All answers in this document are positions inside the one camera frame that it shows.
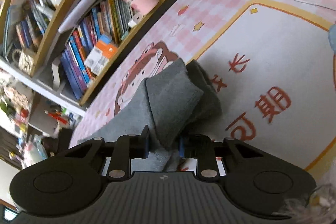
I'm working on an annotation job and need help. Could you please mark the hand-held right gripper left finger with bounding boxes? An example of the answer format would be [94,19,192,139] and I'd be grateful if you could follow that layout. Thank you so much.
[63,125,151,180]

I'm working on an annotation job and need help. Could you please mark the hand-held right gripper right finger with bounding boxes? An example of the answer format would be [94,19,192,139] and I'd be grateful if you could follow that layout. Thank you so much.
[178,135,266,180]

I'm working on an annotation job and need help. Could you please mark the grey fleece sweater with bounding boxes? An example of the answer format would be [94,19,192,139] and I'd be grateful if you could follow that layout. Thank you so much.
[76,57,223,173]

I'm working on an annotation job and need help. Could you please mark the orange white medicine box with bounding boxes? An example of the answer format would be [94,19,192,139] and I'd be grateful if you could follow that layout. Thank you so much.
[94,34,118,62]
[84,48,111,75]

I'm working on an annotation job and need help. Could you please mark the row of colourful thin books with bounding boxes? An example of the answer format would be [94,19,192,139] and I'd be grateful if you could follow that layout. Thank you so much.
[60,0,137,100]

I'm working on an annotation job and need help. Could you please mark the white charger plug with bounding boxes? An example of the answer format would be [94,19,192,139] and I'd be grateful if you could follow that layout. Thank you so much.
[128,14,143,28]

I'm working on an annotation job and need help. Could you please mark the fuzzy grey white fabric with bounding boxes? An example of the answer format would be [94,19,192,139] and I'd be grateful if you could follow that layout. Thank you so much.
[276,182,336,220]

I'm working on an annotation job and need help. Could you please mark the white quilted handbag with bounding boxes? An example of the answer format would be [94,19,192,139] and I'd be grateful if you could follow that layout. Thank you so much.
[12,49,36,73]

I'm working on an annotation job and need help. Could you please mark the white wooden bookshelf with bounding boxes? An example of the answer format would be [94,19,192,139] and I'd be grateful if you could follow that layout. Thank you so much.
[0,0,197,130]

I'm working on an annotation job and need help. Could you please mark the white tablet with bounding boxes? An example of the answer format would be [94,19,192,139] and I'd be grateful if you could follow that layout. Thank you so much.
[58,0,105,34]

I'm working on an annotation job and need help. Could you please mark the small white spray bottle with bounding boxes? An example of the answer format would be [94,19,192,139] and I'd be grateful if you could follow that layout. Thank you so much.
[34,4,55,18]

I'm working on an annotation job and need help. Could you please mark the row of upright paperback books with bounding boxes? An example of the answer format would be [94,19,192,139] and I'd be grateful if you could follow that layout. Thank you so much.
[5,0,87,56]

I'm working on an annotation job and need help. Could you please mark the blue grey cloth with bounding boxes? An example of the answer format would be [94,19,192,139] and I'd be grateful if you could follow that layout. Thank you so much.
[328,25,336,54]

